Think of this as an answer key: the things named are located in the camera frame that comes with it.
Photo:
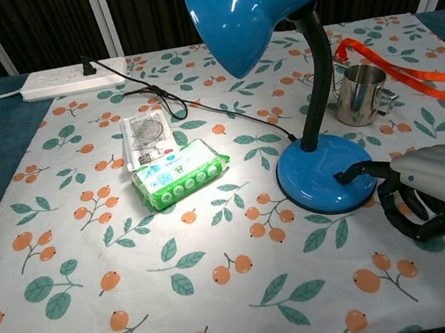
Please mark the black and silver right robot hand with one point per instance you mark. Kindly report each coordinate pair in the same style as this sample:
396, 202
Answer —
437, 179

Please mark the blue desk lamp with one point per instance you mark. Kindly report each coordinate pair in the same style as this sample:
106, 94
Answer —
322, 178

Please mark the stainless steel cup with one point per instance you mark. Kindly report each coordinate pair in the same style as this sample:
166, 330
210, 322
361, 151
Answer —
357, 99

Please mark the clear badge holder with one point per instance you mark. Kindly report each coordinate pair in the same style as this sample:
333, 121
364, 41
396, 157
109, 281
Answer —
340, 66

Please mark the green tissue pack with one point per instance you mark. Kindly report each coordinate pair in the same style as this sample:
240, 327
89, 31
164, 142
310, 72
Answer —
178, 172

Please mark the clear ruler set package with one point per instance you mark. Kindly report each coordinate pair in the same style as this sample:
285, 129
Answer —
146, 131

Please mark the floral printed tablecloth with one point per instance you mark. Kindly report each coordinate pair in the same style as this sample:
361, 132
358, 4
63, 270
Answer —
142, 308

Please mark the white power strip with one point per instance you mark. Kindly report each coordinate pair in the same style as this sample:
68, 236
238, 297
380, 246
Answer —
55, 83

